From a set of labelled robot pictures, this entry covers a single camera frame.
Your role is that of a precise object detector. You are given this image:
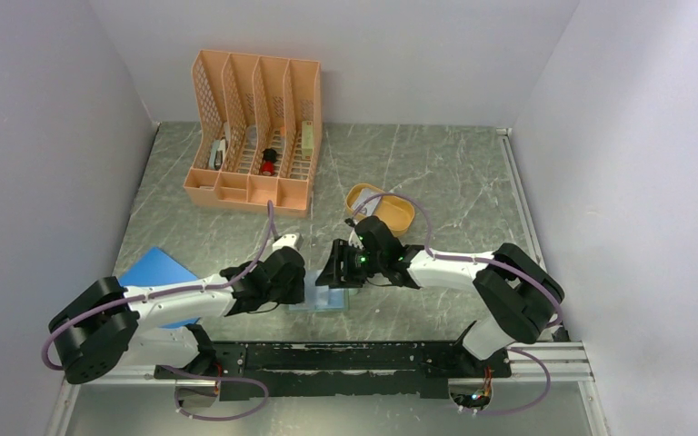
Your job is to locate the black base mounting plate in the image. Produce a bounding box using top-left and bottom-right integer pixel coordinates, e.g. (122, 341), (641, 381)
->
(184, 341), (512, 401)

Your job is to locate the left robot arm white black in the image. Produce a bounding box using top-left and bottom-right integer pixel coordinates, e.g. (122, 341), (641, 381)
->
(42, 246), (305, 384)

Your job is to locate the red black small bottle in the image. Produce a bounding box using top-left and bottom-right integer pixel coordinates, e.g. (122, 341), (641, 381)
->
(259, 148), (278, 176)

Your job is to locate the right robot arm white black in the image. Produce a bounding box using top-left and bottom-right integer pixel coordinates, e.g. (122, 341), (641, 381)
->
(315, 216), (564, 376)

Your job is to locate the peach plastic file organizer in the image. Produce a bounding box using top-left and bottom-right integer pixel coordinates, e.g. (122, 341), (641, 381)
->
(184, 50), (323, 217)

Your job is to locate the yellow oval tray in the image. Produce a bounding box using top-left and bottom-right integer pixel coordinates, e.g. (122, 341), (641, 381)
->
(345, 183), (415, 237)

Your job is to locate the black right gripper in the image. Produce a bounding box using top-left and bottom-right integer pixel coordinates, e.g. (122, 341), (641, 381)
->
(315, 239), (385, 289)

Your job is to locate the light blue credit card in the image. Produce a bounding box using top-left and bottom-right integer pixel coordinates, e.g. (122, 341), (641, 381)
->
(304, 271), (350, 311)

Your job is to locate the grey white utility knife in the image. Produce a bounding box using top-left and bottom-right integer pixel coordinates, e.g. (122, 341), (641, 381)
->
(208, 136), (227, 171)

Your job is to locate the aluminium rail frame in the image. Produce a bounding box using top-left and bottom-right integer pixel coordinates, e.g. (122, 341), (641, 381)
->
(45, 127), (610, 436)

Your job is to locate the card in yellow tray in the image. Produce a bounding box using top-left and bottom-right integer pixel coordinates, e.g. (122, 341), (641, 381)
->
(351, 189), (382, 216)

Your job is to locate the pale green eraser box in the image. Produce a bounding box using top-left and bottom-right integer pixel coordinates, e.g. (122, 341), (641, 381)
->
(300, 121), (314, 160)

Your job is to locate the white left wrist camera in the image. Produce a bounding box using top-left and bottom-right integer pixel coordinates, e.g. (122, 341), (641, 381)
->
(272, 233), (303, 252)

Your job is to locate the blue notebook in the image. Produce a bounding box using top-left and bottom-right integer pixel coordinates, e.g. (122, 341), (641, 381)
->
(117, 246), (202, 330)

